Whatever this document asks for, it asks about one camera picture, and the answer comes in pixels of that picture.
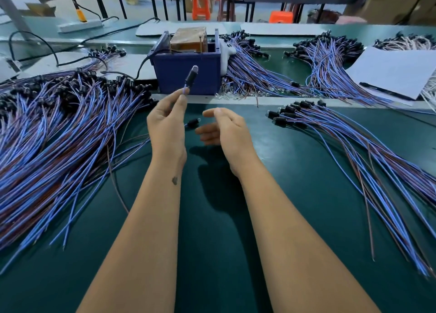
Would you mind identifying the white power strip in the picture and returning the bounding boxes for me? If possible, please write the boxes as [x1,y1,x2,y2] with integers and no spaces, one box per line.
[57,19,104,33]

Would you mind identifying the pink plastic stool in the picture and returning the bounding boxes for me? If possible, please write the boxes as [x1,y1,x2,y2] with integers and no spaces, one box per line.
[336,15,368,25]

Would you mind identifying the person's left forearm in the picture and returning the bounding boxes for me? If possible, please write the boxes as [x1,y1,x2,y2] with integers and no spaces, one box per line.
[76,159,188,313]

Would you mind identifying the white flat mat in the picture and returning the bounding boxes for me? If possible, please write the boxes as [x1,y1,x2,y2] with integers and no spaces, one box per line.
[240,22,330,37]
[135,21,241,38]
[19,52,156,80]

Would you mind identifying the blue brown plug cable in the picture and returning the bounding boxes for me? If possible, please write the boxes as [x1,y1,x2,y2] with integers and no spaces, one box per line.
[183,64,200,93]

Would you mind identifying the pile of wired lamps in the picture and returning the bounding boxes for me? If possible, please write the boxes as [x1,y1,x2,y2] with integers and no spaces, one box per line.
[267,99,436,279]
[0,65,202,276]

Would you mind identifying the open cardboard box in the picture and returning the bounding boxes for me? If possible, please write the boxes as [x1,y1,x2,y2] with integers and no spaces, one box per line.
[24,4,57,18]

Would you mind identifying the loose grey wire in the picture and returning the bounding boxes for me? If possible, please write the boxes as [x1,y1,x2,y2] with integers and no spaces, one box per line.
[107,146,130,215]

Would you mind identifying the black power cable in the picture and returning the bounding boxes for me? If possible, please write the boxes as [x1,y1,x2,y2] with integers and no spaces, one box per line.
[8,18,161,66]

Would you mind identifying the white paper sheet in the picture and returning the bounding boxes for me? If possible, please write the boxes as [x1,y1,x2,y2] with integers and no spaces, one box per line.
[345,47,436,102]

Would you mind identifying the orange plastic stool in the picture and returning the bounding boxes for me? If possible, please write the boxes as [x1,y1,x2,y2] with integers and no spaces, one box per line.
[269,11,294,24]
[192,0,211,21]

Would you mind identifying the person's right hand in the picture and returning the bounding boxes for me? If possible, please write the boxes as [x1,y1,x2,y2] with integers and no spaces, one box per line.
[195,107,261,179]

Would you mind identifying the person's left hand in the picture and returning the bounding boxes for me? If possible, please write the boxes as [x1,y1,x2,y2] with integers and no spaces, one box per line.
[146,86,192,168]

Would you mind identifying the brown cardboard block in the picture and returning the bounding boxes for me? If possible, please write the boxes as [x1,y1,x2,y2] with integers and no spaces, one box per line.
[169,27,208,53]

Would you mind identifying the white plastic device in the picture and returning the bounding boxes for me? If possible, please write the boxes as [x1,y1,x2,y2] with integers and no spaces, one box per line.
[0,56,23,83]

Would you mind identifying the stack of large cardboard boxes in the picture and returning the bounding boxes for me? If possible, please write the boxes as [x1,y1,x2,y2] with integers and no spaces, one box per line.
[347,0,436,26]

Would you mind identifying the blue plastic tester box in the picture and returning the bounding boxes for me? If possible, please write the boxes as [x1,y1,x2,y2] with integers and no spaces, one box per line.
[149,30,223,95]

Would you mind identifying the person's right forearm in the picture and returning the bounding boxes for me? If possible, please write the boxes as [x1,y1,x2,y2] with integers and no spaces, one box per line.
[238,165,381,313]

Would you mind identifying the grey metal pole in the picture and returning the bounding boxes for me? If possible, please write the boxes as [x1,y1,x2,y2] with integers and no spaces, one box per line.
[0,0,34,34]

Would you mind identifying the black pen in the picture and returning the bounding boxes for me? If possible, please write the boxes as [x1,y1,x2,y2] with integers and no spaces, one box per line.
[359,82,416,103]

